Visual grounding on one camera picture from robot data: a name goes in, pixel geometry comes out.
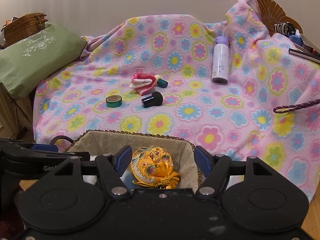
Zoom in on wicker basket with liner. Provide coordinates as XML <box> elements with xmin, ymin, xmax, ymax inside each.
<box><xmin>67</xmin><ymin>130</ymin><xmax>202</xmax><ymax>192</ymax></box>

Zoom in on green tape roll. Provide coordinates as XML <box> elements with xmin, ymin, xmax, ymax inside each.
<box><xmin>106</xmin><ymin>95</ymin><xmax>123</xmax><ymax>108</ymax></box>

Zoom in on lavender thermos bottle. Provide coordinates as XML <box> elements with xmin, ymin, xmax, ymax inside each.
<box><xmin>211</xmin><ymin>36</ymin><xmax>229</xmax><ymax>85</ymax></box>

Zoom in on pink floral fleece blanket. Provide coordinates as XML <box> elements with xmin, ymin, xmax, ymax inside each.
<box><xmin>33</xmin><ymin>0</ymin><xmax>319</xmax><ymax>198</ymax></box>

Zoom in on black white striped cloth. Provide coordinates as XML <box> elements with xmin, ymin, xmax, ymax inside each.
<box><xmin>273</xmin><ymin>22</ymin><xmax>296</xmax><ymax>37</ymax></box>

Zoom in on black handled makeup sponge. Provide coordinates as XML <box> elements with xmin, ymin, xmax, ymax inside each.
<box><xmin>141</xmin><ymin>91</ymin><xmax>163</xmax><ymax>108</ymax></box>

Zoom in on orange embroidered drawstring pouch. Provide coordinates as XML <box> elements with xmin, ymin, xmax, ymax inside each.
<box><xmin>130</xmin><ymin>146</ymin><xmax>181</xmax><ymax>189</ymax></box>

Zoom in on green pillow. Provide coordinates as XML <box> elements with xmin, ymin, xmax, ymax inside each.
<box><xmin>1</xmin><ymin>22</ymin><xmax>87</xmax><ymax>99</ymax></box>

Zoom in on stacked books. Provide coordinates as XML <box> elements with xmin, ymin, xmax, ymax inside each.
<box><xmin>289</xmin><ymin>33</ymin><xmax>319</xmax><ymax>64</ymax></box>

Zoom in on teal handled makeup sponge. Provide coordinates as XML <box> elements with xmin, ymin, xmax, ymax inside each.
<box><xmin>155</xmin><ymin>75</ymin><xmax>168</xmax><ymax>88</ymax></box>

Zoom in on brown wicker basket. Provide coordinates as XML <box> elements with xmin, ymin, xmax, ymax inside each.
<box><xmin>3</xmin><ymin>12</ymin><xmax>48</xmax><ymax>47</ymax></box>

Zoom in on wooden chair back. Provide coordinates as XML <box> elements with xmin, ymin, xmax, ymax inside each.
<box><xmin>257</xmin><ymin>0</ymin><xmax>303</xmax><ymax>36</ymax></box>

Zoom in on blue round object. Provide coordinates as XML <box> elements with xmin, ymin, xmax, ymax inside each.
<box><xmin>289</xmin><ymin>35</ymin><xmax>303</xmax><ymax>47</ymax></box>

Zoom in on pink white folded socks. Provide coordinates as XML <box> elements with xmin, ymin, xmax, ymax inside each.
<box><xmin>129</xmin><ymin>73</ymin><xmax>157</xmax><ymax>96</ymax></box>

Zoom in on purple rope handle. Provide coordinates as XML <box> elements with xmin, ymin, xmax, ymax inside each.
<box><xmin>273</xmin><ymin>99</ymin><xmax>320</xmax><ymax>114</ymax></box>

